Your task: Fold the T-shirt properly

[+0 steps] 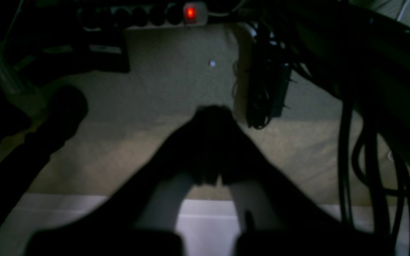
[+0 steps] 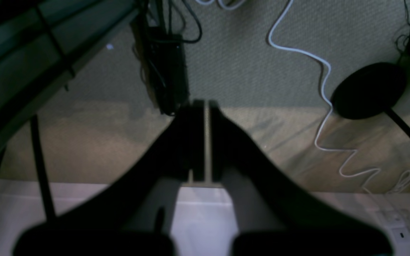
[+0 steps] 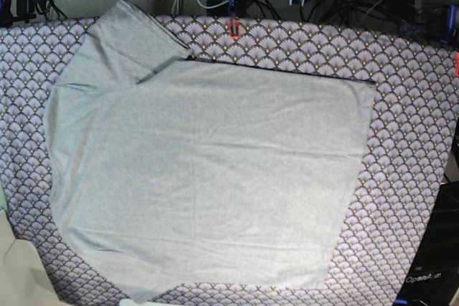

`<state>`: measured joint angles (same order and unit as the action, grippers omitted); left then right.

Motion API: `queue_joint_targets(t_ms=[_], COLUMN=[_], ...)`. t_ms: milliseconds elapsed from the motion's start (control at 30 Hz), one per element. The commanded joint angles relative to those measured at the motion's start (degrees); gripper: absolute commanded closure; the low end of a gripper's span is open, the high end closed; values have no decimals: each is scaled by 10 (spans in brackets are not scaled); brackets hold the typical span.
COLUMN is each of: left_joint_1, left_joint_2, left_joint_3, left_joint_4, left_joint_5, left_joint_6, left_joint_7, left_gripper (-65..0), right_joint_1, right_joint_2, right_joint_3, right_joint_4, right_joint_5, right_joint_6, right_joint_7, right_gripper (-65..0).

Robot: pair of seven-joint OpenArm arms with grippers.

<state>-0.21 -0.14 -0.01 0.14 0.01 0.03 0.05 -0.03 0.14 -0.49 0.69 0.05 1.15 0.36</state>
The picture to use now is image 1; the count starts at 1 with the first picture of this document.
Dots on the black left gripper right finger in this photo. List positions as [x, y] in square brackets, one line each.
[277, 218]

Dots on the white power strip red switch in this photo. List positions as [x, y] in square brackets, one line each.
[143, 15]

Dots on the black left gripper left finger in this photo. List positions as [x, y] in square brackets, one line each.
[140, 217]

